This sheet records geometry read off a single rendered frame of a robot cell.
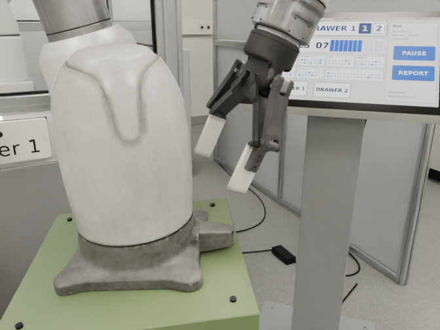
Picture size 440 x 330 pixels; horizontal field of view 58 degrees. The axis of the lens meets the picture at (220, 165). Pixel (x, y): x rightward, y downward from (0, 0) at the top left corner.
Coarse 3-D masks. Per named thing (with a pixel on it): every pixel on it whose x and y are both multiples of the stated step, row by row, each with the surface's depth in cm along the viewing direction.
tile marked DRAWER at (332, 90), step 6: (318, 84) 105; (324, 84) 105; (330, 84) 105; (336, 84) 104; (342, 84) 104; (348, 84) 103; (318, 90) 105; (324, 90) 104; (330, 90) 104; (336, 90) 104; (342, 90) 103; (348, 90) 103; (312, 96) 105; (318, 96) 104; (324, 96) 104; (330, 96) 103; (336, 96) 103; (342, 96) 102; (348, 96) 102
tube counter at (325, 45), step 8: (320, 40) 110; (328, 40) 110; (336, 40) 109; (344, 40) 108; (352, 40) 108; (360, 40) 107; (368, 40) 107; (376, 40) 106; (384, 40) 106; (320, 48) 109; (328, 48) 109; (336, 48) 108; (344, 48) 107; (352, 48) 107; (360, 48) 106; (368, 48) 106; (376, 48) 105; (384, 48) 105
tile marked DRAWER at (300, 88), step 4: (296, 84) 107; (300, 84) 107; (304, 84) 106; (296, 88) 107; (300, 88) 106; (304, 88) 106; (292, 92) 106; (296, 92) 106; (300, 92) 106; (304, 92) 106
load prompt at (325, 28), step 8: (320, 24) 112; (328, 24) 112; (336, 24) 111; (344, 24) 110; (352, 24) 110; (360, 24) 109; (368, 24) 108; (376, 24) 108; (384, 24) 107; (320, 32) 111; (328, 32) 111; (336, 32) 110; (344, 32) 109; (352, 32) 109; (360, 32) 108; (368, 32) 108; (376, 32) 107; (384, 32) 106
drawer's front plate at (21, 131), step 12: (12, 120) 104; (24, 120) 104; (36, 120) 105; (12, 132) 103; (24, 132) 105; (36, 132) 106; (0, 144) 103; (12, 144) 104; (24, 144) 106; (36, 144) 107; (48, 144) 108; (0, 156) 104; (12, 156) 105; (24, 156) 107; (36, 156) 108; (48, 156) 109
